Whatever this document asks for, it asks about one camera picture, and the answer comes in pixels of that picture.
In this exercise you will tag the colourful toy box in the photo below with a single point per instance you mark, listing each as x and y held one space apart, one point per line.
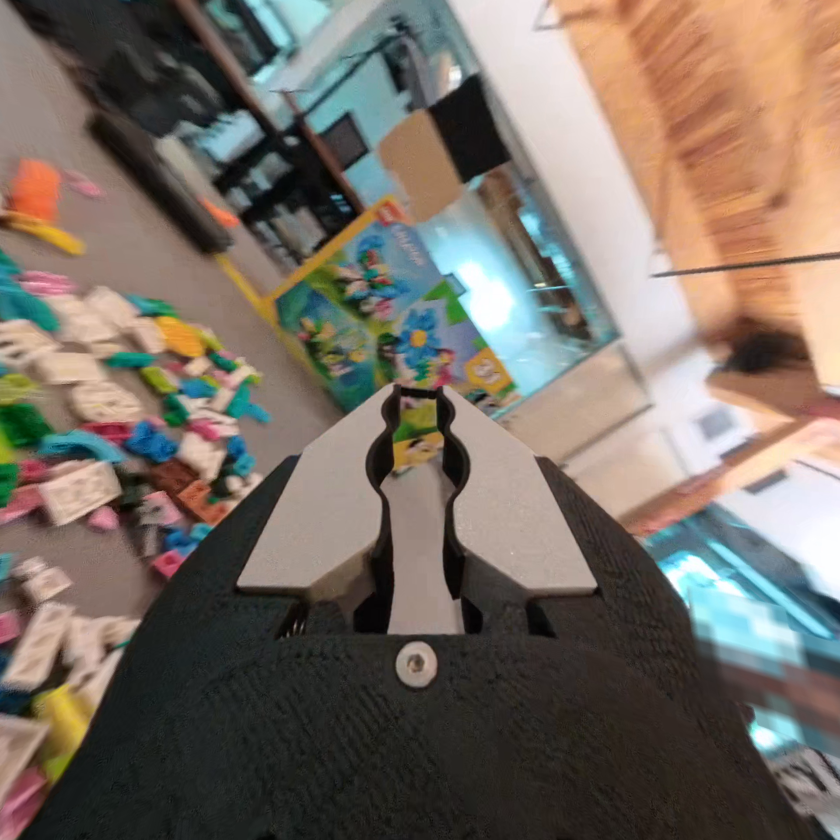
367 315

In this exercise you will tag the pile of colourful bricks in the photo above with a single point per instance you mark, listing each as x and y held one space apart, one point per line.
98 426

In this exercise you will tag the black ceiling rod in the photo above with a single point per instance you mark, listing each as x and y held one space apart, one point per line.
741 266

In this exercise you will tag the small orange piece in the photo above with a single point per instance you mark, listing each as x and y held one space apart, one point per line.
220 213

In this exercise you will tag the black monitor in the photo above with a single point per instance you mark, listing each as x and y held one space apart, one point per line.
344 141

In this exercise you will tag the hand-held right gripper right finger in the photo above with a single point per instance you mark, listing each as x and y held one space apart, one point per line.
525 512

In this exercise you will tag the black hard case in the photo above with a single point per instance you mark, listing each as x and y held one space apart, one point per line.
164 190

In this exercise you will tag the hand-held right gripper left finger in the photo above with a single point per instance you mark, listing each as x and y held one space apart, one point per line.
308 512

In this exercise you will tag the orange brick separator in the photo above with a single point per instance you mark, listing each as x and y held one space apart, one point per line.
36 187

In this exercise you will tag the black square panel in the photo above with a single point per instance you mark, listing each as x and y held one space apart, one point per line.
469 124

